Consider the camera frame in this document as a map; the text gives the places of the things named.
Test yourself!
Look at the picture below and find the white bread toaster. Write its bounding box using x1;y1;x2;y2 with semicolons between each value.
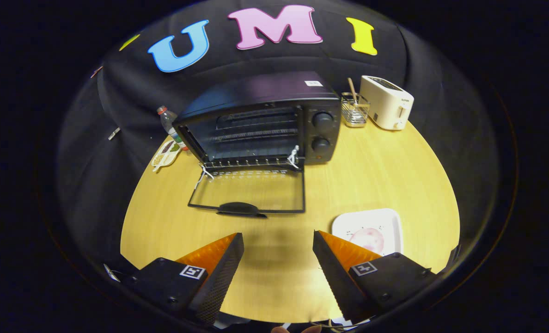
360;75;415;131

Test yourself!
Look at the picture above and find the white divided snack dish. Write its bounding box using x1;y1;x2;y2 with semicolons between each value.
151;139;183;173

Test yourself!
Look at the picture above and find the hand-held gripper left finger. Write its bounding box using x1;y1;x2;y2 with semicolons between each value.
117;233;245;326

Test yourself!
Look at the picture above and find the metal wire basket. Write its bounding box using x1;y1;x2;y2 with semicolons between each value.
341;92;371;128

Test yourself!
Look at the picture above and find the black toaster oven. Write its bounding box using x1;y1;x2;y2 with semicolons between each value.
172;71;342;218

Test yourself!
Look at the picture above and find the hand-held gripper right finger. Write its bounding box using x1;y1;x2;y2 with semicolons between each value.
312;230;439;324

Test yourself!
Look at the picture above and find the white rectangular plate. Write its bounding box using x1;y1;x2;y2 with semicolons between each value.
332;208;403;257

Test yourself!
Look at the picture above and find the pink round food slice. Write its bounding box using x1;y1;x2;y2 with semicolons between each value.
348;228;385;254

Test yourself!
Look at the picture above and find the clear plastic water bottle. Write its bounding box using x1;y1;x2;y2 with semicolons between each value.
157;106;190;153

